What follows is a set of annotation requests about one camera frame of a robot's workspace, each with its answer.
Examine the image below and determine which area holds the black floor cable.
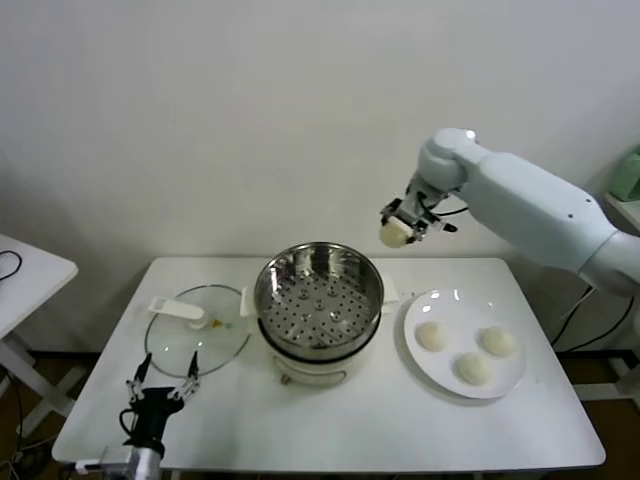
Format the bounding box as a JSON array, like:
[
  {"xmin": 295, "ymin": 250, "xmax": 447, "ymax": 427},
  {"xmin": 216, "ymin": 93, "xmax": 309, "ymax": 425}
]
[{"xmin": 0, "ymin": 367, "xmax": 31, "ymax": 454}]

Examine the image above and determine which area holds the stainless steel steamer basket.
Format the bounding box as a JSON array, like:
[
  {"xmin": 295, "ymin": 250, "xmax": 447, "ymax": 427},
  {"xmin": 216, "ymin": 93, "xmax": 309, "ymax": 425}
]
[{"xmin": 239, "ymin": 242, "xmax": 401, "ymax": 351}]

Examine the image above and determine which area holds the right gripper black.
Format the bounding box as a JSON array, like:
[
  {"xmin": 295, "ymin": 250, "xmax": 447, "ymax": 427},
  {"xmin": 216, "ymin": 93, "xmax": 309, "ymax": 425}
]
[{"xmin": 378, "ymin": 187, "xmax": 441, "ymax": 246}]

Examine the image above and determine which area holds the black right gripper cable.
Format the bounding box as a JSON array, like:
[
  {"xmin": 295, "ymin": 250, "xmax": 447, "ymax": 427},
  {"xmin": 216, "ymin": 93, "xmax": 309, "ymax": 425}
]
[{"xmin": 434, "ymin": 192, "xmax": 471, "ymax": 217}]

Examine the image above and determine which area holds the cream electric pot base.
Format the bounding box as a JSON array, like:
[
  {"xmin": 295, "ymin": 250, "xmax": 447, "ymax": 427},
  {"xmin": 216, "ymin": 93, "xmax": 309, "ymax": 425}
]
[{"xmin": 257, "ymin": 312, "xmax": 384, "ymax": 386}]

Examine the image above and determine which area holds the black background cable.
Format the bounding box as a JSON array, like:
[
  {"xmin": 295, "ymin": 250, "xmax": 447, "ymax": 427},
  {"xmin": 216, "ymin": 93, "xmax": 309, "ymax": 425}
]
[{"xmin": 552, "ymin": 299, "xmax": 629, "ymax": 351}]

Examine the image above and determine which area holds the white floor frame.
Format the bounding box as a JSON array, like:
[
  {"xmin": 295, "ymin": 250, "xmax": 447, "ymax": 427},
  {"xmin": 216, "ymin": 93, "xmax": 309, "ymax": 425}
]
[{"xmin": 579, "ymin": 349, "xmax": 640, "ymax": 402}]

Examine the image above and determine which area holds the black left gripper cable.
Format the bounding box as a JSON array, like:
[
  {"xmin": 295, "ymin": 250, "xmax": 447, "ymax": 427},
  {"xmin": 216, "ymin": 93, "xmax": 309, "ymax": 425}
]
[{"xmin": 118, "ymin": 407, "xmax": 140, "ymax": 444}]

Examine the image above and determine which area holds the glass lid white handle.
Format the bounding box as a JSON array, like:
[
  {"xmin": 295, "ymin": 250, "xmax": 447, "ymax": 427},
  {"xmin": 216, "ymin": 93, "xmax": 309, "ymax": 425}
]
[{"xmin": 144, "ymin": 284, "xmax": 252, "ymax": 378}]

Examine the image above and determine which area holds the pale green appliance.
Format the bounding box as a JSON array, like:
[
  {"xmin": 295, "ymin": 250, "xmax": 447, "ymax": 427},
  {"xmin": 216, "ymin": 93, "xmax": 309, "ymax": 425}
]
[{"xmin": 610, "ymin": 144, "xmax": 640, "ymax": 202}]

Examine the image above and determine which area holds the white round plate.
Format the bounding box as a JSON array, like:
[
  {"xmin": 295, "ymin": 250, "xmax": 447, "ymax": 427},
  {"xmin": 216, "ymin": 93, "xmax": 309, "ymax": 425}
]
[{"xmin": 403, "ymin": 288, "xmax": 528, "ymax": 400}]

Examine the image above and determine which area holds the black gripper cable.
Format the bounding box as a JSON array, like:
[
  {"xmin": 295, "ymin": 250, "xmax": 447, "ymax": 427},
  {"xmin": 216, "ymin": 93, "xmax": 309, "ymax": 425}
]
[
  {"xmin": 118, "ymin": 407, "xmax": 140, "ymax": 444},
  {"xmin": 434, "ymin": 192, "xmax": 471, "ymax": 217}
]

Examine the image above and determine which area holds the white shelf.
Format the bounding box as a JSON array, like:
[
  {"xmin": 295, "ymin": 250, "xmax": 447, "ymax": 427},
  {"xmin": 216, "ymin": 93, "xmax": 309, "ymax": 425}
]
[{"xmin": 603, "ymin": 191, "xmax": 640, "ymax": 236}]

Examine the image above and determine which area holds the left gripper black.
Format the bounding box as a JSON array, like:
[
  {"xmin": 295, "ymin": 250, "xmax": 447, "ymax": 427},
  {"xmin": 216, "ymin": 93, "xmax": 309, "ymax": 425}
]
[{"xmin": 125, "ymin": 349, "xmax": 202, "ymax": 450}]

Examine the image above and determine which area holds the white side table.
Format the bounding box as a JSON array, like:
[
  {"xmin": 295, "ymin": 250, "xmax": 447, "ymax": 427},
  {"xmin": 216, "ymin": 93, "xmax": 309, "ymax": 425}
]
[{"xmin": 0, "ymin": 233, "xmax": 89, "ymax": 436}]

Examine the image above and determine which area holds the black cable on side table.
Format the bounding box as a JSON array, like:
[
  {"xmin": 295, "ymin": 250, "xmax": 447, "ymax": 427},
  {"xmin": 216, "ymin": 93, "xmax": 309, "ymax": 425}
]
[{"xmin": 0, "ymin": 249, "xmax": 24, "ymax": 281}]

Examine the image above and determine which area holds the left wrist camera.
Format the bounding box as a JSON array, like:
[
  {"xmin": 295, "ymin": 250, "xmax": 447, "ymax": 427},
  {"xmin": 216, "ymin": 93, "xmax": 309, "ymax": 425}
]
[{"xmin": 74, "ymin": 446, "xmax": 136, "ymax": 475}]

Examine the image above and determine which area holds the white steamed baozi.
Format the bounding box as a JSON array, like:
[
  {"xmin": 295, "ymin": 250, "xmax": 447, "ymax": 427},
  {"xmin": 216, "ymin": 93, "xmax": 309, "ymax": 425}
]
[
  {"xmin": 416, "ymin": 322, "xmax": 449, "ymax": 351},
  {"xmin": 453, "ymin": 352, "xmax": 495, "ymax": 387},
  {"xmin": 480, "ymin": 326, "xmax": 518, "ymax": 358},
  {"xmin": 379, "ymin": 223, "xmax": 415, "ymax": 249}
]

